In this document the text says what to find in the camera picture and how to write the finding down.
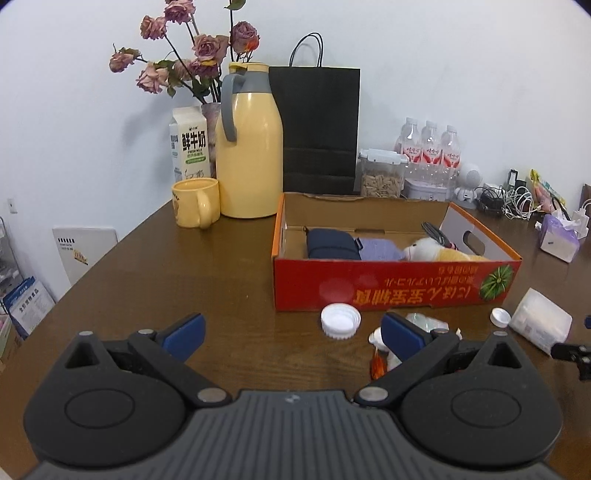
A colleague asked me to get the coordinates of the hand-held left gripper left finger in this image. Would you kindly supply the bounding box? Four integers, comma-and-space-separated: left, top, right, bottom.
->
62, 313, 232, 409

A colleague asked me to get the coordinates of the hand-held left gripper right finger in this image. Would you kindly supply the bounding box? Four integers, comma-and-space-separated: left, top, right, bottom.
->
353, 313, 525, 409

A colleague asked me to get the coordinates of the red artificial rose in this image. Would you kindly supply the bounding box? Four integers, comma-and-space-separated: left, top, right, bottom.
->
368, 328, 472, 374

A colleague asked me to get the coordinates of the small white tissue pack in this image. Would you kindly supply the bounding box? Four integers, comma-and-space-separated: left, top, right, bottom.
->
509, 287, 574, 356

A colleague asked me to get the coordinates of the wide white bottle cap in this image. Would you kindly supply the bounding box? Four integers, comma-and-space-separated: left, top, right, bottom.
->
321, 303, 362, 338

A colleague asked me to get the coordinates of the red cardboard box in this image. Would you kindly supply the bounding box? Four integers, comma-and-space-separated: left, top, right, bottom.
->
271, 191, 523, 313

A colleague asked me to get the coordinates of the white and yellow plush toy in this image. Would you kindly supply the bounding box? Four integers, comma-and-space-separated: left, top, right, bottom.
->
399, 237, 491, 263

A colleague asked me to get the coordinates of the purple drawstring pouch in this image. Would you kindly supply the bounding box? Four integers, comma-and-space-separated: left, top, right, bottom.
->
353, 236, 405, 262

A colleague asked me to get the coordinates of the braided cable with pink tie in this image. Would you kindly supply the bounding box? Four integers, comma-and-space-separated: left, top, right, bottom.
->
421, 222, 459, 250

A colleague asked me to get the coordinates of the navy blue zip case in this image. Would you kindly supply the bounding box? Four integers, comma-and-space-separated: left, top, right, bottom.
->
305, 227, 363, 262

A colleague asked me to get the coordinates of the small orange packet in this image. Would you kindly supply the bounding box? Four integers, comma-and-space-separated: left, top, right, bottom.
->
369, 348, 388, 382

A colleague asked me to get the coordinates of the purple tissue pack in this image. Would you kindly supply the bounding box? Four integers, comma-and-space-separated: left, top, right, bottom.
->
540, 213, 581, 264

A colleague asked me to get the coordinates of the white flat panel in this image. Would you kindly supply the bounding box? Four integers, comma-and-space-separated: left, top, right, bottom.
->
52, 226, 119, 287

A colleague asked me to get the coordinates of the yellow mug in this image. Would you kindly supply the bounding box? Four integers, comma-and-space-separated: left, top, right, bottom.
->
172, 178, 221, 230

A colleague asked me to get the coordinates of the yellow green snack packet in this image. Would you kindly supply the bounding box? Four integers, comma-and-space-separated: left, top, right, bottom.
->
529, 169, 567, 214

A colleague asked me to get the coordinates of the white printed tin box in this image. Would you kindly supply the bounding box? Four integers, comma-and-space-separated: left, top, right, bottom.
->
404, 178, 454, 202

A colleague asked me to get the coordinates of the clear container of seeds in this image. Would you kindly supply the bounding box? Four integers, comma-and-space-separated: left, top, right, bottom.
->
355, 148, 410, 199

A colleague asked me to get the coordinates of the blue and white box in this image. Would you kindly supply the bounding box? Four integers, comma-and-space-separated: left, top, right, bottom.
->
2, 277, 57, 340

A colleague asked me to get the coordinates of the white robot-shaped speaker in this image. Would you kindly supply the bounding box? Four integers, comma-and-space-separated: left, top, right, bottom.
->
454, 164, 485, 204

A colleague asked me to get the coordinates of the white milk carton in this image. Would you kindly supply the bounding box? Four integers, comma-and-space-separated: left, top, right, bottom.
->
168, 106, 212, 184

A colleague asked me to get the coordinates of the pink glass vase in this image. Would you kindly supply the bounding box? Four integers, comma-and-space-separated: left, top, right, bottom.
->
201, 102, 223, 179

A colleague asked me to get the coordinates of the black paper bag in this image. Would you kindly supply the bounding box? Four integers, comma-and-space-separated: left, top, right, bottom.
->
269, 33, 361, 197

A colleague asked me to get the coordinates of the dried pink rose bouquet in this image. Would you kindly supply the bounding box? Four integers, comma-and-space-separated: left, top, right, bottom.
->
109, 0, 260, 105

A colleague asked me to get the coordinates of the white charger plug with cable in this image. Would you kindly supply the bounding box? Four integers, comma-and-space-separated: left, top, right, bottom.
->
571, 198, 591, 239

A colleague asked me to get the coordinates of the white charging cable bundle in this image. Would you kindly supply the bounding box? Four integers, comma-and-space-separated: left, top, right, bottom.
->
503, 189, 546, 221

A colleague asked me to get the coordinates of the black charger cable bundle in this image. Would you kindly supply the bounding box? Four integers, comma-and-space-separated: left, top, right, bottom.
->
475, 185, 509, 219

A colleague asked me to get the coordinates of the yellow thermos jug grey handle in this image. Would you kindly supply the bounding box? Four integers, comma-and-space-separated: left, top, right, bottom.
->
215, 61, 283, 219

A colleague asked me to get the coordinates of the wire rack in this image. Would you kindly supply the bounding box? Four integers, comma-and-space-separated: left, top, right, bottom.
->
0, 217, 25, 297

